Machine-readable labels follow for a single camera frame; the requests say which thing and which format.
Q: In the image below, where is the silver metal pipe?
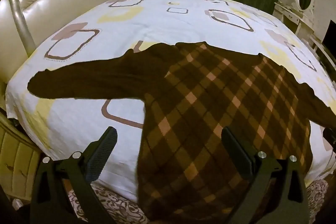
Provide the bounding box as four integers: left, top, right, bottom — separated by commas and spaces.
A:
7, 0, 36, 55

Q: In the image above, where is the white dressing table with mirror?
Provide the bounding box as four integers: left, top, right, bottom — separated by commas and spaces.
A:
273, 0, 315, 38

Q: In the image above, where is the brown plaid sweater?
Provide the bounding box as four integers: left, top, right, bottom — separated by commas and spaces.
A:
27, 41, 336, 223

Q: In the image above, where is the white wooden rail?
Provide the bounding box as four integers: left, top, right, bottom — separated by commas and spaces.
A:
310, 35, 336, 75

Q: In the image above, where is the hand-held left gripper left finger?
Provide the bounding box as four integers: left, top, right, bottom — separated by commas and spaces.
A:
29, 126, 124, 224

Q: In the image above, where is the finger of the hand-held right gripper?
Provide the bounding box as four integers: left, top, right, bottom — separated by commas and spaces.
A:
323, 127, 336, 152

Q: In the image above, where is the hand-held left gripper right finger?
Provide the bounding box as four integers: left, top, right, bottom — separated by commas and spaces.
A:
221, 126, 310, 224

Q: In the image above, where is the white patterned bed sheet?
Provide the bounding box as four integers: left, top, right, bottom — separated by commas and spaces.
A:
5, 0, 332, 203

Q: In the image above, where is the brown patterned rug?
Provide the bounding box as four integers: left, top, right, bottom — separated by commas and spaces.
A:
67, 178, 330, 224

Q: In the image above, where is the cream wooden nightstand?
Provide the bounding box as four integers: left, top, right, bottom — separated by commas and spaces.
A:
0, 109, 40, 201

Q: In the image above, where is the dark screen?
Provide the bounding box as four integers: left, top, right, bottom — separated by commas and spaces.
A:
322, 19, 336, 54

